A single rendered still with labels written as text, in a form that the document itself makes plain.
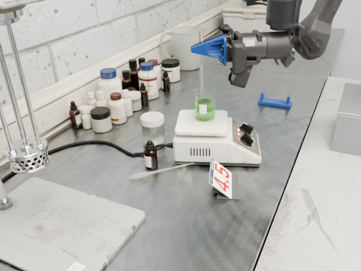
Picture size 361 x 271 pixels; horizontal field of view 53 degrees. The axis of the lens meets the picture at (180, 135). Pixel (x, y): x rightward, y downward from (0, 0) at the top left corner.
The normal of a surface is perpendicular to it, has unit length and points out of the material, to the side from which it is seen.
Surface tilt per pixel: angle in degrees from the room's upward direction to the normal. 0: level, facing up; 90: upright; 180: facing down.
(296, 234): 0
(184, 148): 90
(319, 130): 0
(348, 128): 90
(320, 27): 65
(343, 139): 90
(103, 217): 0
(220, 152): 90
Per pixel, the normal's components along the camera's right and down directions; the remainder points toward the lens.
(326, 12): 0.06, 0.53
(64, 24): 0.90, 0.18
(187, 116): -0.04, -0.88
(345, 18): -0.44, 0.45
